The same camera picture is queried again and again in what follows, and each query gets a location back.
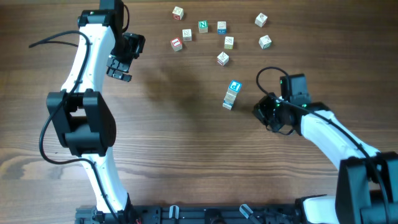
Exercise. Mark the blue sided picture block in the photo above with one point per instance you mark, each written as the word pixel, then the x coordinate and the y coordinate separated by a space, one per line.
pixel 221 27

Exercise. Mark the blue P block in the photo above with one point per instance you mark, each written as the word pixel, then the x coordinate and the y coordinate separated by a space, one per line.
pixel 234 87

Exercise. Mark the yellow sided picture block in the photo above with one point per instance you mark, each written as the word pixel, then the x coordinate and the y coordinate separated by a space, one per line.
pixel 230 96

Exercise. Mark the far right picture block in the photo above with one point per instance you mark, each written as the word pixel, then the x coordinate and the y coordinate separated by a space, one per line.
pixel 260 20

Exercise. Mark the green sided picture block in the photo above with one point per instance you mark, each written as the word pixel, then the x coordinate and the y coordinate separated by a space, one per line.
pixel 265 42

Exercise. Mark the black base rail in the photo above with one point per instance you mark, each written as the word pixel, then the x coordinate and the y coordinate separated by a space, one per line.
pixel 279 213

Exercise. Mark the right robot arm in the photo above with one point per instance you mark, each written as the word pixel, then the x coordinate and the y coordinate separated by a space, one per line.
pixel 367 179

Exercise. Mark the red blue tilted block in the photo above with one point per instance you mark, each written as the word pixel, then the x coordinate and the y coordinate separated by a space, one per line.
pixel 223 58

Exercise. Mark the red six block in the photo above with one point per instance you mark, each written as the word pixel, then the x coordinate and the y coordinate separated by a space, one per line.
pixel 178 13

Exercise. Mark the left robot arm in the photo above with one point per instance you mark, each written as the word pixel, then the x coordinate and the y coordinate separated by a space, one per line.
pixel 81 118

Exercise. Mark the red I block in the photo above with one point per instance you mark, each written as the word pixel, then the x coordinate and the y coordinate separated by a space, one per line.
pixel 176 44

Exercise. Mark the white picture block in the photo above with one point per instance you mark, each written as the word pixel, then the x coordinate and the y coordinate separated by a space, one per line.
pixel 187 35

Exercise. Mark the green N block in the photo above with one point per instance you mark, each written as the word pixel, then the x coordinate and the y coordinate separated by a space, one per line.
pixel 203 26

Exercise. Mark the yellow top block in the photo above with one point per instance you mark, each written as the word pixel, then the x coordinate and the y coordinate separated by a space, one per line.
pixel 229 100

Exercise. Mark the yellow green picture block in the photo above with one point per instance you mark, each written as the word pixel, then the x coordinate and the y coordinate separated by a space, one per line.
pixel 228 42

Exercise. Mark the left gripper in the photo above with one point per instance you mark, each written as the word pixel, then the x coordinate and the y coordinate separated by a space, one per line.
pixel 138 42

